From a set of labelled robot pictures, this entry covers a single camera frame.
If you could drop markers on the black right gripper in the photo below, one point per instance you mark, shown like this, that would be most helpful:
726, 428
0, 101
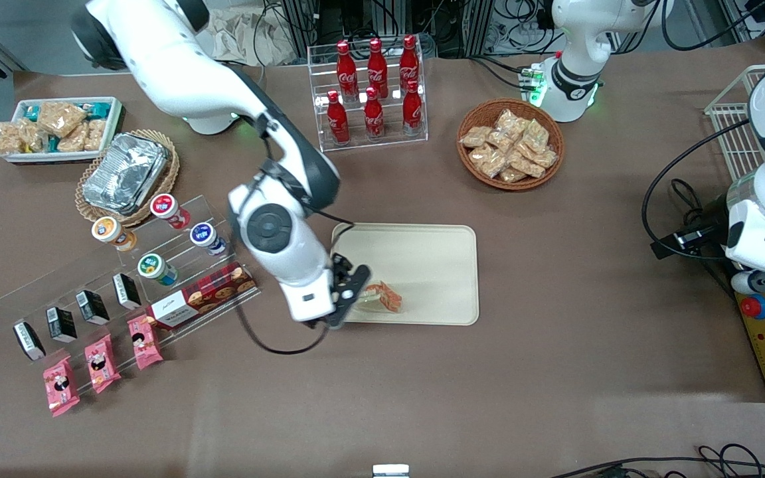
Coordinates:
340, 268

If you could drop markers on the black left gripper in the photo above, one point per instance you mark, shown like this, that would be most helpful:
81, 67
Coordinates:
713, 224

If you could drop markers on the orange snack packet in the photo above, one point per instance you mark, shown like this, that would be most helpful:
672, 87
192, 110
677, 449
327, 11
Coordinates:
386, 297

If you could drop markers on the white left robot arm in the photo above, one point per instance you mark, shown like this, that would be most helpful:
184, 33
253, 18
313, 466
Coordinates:
582, 40

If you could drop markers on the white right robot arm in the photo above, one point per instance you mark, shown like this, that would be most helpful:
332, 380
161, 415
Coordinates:
176, 60

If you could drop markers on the cream plastic tray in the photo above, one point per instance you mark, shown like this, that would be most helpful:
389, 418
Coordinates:
429, 259

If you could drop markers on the red plaid cookie box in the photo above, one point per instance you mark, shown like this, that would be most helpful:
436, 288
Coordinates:
210, 292

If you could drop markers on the purple gum bottle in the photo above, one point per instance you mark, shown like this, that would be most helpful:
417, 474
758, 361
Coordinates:
204, 234

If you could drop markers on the clear peanut brittle pack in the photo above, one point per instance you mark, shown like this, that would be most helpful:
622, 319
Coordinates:
510, 121
74, 141
95, 134
475, 137
545, 158
62, 118
535, 135
487, 159
501, 141
512, 175
32, 136
7, 138
525, 164

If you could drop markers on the round wicker basket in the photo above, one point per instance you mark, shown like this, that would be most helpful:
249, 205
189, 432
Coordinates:
472, 172

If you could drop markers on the red cola bottle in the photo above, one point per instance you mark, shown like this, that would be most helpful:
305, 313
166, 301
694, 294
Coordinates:
412, 109
409, 60
338, 123
377, 63
346, 66
373, 118

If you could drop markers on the clear acrylic stepped stand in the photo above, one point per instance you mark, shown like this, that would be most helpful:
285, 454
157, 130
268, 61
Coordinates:
183, 249

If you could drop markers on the green gum bottle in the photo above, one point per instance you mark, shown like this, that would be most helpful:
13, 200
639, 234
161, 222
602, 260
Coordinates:
153, 267

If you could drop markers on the red gum bottle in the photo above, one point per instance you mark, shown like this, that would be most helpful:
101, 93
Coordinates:
167, 207

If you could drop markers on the clear acrylic bottle rack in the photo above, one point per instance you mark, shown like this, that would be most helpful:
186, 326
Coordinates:
319, 79

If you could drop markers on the oval wicker basket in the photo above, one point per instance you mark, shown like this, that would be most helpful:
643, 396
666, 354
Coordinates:
163, 192

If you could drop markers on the pink cartoon girl snack pack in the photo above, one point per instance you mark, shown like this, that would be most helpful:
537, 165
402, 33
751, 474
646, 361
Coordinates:
102, 365
60, 387
145, 344

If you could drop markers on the small black carton box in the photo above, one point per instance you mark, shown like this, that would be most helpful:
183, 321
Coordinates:
93, 307
62, 325
28, 340
127, 292

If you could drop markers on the orange gum bottle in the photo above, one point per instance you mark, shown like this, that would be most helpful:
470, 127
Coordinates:
109, 231

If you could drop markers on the aluminium foil container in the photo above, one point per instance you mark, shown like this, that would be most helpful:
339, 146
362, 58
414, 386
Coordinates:
123, 172

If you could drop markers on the white plastic bin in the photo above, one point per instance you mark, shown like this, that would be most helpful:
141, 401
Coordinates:
117, 126

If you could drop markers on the black equipment rack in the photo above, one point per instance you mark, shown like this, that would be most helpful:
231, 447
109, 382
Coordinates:
462, 20

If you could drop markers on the teal snack pack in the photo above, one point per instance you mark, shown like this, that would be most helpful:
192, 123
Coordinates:
98, 107
54, 145
30, 113

